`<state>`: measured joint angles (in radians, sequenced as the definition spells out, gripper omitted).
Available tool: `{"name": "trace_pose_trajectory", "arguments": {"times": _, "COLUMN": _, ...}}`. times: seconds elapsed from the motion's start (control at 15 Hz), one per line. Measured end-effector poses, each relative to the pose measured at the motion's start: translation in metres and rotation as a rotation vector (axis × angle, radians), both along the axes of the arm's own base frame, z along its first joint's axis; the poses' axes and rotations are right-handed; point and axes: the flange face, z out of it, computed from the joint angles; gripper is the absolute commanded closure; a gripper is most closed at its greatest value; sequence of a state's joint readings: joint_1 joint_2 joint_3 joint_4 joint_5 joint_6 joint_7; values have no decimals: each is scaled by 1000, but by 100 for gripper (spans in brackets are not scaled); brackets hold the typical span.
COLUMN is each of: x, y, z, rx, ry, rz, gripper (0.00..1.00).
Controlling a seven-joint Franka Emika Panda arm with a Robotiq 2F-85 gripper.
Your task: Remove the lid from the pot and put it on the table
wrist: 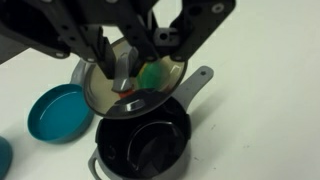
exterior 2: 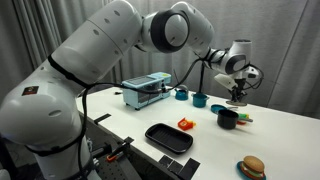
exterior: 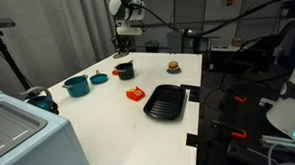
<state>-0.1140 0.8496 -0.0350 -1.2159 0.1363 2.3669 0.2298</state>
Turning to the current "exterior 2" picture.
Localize black tape strip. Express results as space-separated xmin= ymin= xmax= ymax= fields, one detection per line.
xmin=93 ymin=113 xmax=112 ymax=125

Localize light blue toy toaster oven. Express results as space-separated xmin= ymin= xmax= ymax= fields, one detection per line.
xmin=121 ymin=71 xmax=172 ymax=111

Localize black rectangular tray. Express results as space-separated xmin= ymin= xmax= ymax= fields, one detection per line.
xmin=144 ymin=122 xmax=194 ymax=154

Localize empty teal toy plate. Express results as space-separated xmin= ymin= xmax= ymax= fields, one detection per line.
xmin=210 ymin=103 xmax=228 ymax=115

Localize teal toy kettle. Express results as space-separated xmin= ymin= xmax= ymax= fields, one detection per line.
xmin=174 ymin=84 xmax=190 ymax=101

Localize grey perforated base plate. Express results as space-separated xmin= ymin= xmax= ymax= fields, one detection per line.
xmin=96 ymin=154 xmax=143 ymax=180

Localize toy hamburger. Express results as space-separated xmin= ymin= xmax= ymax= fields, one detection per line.
xmin=240 ymin=155 xmax=266 ymax=180

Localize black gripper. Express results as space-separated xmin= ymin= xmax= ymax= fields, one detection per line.
xmin=232 ymin=78 xmax=249 ymax=103

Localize teal plate under hamburger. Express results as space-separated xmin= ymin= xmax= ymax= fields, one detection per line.
xmin=236 ymin=160 xmax=267 ymax=180

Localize grey curtain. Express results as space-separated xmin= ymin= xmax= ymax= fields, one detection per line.
xmin=0 ymin=0 xmax=320 ymax=119

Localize colourful toy vegetables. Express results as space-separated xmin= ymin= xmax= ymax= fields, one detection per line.
xmin=237 ymin=112 xmax=251 ymax=126

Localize red toy fries box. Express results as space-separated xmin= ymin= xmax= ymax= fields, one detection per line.
xmin=177 ymin=117 xmax=197 ymax=131

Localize black clamp orange handle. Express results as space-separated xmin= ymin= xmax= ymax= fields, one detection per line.
xmin=105 ymin=135 xmax=135 ymax=163

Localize black toy pot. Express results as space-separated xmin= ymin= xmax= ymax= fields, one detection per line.
xmin=216 ymin=106 xmax=254 ymax=130

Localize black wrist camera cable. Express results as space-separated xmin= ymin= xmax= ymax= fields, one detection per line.
xmin=241 ymin=63 xmax=265 ymax=91

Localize grey pot lid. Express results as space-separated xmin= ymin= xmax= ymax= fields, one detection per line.
xmin=225 ymin=99 xmax=248 ymax=107

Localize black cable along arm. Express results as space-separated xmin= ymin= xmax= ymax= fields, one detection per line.
xmin=46 ymin=49 xmax=218 ymax=180

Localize black tape square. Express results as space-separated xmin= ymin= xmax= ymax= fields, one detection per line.
xmin=158 ymin=154 xmax=174 ymax=168
xmin=178 ymin=157 xmax=201 ymax=180
xmin=167 ymin=159 xmax=184 ymax=175

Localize teal toy pot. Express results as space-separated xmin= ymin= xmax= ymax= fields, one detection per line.
xmin=191 ymin=92 xmax=210 ymax=108

